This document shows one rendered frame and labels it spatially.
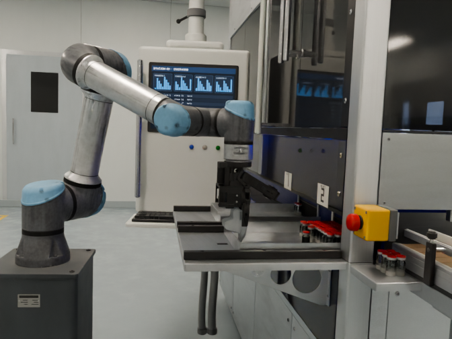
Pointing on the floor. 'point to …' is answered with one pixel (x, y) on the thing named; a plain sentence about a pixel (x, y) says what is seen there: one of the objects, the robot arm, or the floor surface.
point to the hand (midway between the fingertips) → (242, 237)
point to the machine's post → (362, 158)
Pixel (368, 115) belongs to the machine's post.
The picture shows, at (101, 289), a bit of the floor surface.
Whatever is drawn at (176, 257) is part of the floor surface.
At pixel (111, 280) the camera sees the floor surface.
